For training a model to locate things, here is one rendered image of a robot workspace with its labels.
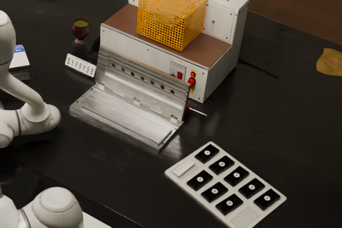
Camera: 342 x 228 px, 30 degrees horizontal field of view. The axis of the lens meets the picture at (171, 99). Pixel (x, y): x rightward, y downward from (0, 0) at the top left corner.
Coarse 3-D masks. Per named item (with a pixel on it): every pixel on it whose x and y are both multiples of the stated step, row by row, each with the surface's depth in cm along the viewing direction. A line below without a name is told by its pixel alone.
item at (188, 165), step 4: (188, 160) 251; (184, 164) 249; (188, 164) 249; (192, 164) 249; (180, 168) 247; (184, 168) 248; (188, 168) 248; (176, 172) 246; (180, 172) 246; (184, 172) 246; (176, 176) 245; (180, 176) 245
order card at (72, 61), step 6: (66, 60) 290; (72, 60) 289; (78, 60) 288; (72, 66) 290; (78, 66) 288; (84, 66) 287; (90, 66) 286; (96, 66) 284; (84, 72) 287; (90, 72) 286
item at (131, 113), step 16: (96, 96) 275; (112, 96) 276; (80, 112) 267; (96, 112) 267; (112, 112) 268; (128, 112) 269; (144, 112) 270; (112, 128) 262; (128, 128) 262; (144, 128) 263; (160, 128) 264; (144, 144) 257
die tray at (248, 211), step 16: (208, 144) 260; (192, 160) 253; (208, 160) 254; (192, 176) 246; (224, 176) 248; (256, 176) 249; (192, 192) 240; (256, 192) 243; (208, 208) 235; (240, 208) 236; (256, 208) 237; (272, 208) 238; (240, 224) 230; (256, 224) 232
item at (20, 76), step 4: (12, 68) 276; (16, 68) 277; (20, 68) 278; (24, 68) 278; (28, 68) 279; (12, 72) 277; (16, 72) 278; (20, 72) 279; (24, 72) 280; (28, 72) 281; (16, 76) 279; (20, 76) 280; (24, 76) 281; (28, 76) 282; (20, 80) 282
